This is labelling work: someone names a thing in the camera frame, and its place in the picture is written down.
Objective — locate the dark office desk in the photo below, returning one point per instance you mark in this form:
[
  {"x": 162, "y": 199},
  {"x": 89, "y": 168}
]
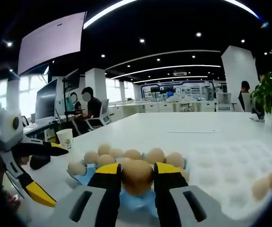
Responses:
[{"x": 41, "y": 128}]

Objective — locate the black monitor on stand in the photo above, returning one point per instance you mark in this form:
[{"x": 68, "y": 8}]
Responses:
[{"x": 72, "y": 79}]

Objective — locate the dark computer monitor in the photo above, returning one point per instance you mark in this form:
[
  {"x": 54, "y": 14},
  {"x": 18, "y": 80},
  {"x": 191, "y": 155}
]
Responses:
[{"x": 46, "y": 99}]

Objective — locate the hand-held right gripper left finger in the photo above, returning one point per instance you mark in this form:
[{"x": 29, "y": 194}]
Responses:
[{"x": 109, "y": 201}]

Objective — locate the green potted plant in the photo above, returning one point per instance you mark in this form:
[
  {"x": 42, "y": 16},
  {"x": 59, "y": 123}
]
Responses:
[{"x": 268, "y": 94}]

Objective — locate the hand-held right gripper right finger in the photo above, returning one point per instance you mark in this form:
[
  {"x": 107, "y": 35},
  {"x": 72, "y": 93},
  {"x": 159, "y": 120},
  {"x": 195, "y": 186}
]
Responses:
[{"x": 164, "y": 201}]

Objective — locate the white paper cup green print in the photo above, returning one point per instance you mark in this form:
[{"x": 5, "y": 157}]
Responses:
[{"x": 65, "y": 139}]

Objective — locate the blue egg tray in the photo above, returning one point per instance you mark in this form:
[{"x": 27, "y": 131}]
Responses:
[{"x": 137, "y": 204}]

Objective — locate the white dimpled foam pad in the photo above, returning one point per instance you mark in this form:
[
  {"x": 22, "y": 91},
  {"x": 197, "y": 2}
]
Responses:
[{"x": 221, "y": 165}]

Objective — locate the white office chair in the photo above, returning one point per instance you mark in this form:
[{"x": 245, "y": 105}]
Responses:
[
  {"x": 224, "y": 101},
  {"x": 101, "y": 116}
]

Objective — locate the person's left hand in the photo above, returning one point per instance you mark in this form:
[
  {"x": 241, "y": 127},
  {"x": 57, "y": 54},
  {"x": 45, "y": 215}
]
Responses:
[{"x": 13, "y": 201}]

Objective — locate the small dark white object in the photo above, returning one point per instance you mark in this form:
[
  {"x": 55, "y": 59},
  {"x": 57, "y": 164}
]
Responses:
[{"x": 256, "y": 116}]

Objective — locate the large wall screen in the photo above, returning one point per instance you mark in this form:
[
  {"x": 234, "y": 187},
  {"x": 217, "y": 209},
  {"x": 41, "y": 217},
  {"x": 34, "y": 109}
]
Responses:
[{"x": 50, "y": 42}]

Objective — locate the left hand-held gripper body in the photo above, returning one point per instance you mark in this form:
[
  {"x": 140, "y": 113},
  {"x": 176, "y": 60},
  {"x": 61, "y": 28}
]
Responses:
[{"x": 6, "y": 130}]

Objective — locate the white background counter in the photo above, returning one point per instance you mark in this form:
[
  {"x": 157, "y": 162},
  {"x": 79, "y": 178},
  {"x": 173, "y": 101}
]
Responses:
[{"x": 161, "y": 107}]

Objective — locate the single brown egg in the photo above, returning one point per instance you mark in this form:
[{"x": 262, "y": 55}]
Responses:
[{"x": 137, "y": 177}]

